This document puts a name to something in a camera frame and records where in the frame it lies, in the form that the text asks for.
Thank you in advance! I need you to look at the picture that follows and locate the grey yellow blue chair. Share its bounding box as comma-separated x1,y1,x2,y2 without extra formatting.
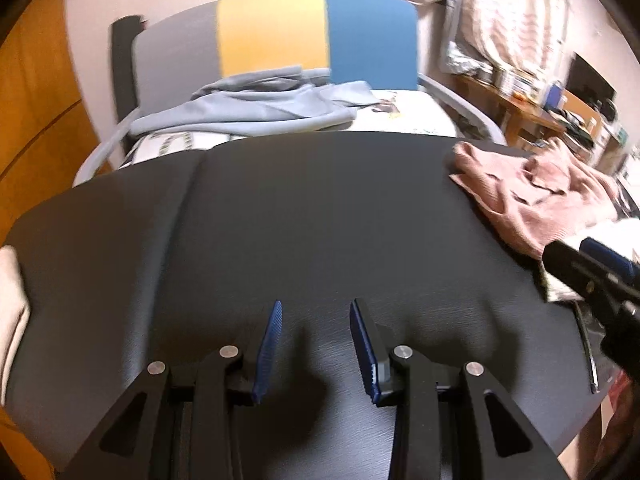
74,0,507,187

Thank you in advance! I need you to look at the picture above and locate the pink knit sweater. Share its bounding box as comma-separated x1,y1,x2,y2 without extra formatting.
448,141,623,262

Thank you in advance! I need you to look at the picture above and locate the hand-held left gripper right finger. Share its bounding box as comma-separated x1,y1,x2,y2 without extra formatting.
349,299,571,480

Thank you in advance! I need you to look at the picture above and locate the wooden wardrobe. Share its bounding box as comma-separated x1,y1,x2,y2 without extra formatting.
0,0,117,243

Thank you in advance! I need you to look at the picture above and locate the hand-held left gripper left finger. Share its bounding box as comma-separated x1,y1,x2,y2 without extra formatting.
57,301,283,480

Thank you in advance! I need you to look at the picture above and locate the black monitor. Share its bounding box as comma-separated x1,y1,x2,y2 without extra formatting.
566,51,617,107

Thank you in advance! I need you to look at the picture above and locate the white deer print cushion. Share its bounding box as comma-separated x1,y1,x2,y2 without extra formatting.
345,89,462,139

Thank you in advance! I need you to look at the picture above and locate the pale patterned curtain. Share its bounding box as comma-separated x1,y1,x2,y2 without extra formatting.
249,0,603,78

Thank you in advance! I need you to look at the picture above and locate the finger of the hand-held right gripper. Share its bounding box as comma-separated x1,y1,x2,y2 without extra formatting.
580,237,640,286
542,240,626,311

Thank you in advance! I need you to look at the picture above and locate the grey-blue garment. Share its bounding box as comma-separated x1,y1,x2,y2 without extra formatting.
129,64,377,139

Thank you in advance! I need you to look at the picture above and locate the white knit garment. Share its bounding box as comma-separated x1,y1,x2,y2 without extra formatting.
545,217,640,306

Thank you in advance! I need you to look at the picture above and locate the folded cream garment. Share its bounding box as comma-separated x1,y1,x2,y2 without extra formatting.
0,245,32,407

